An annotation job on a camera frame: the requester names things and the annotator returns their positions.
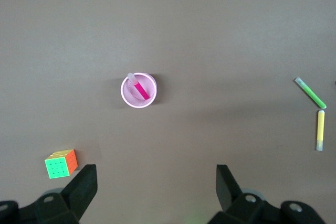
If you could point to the colourful puzzle cube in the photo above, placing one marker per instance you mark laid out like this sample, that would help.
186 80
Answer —
57 167

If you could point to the green marker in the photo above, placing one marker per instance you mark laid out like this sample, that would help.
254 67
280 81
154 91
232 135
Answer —
311 93

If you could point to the pink mesh cup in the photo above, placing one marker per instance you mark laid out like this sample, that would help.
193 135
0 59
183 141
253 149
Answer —
131 98

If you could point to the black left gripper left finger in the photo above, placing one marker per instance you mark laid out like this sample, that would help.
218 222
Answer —
76 192

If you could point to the yellow marker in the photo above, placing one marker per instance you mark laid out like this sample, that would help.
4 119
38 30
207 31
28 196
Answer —
320 127

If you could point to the pink marker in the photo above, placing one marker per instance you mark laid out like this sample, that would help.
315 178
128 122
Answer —
141 90

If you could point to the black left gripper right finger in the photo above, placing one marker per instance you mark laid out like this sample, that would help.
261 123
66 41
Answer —
236 205

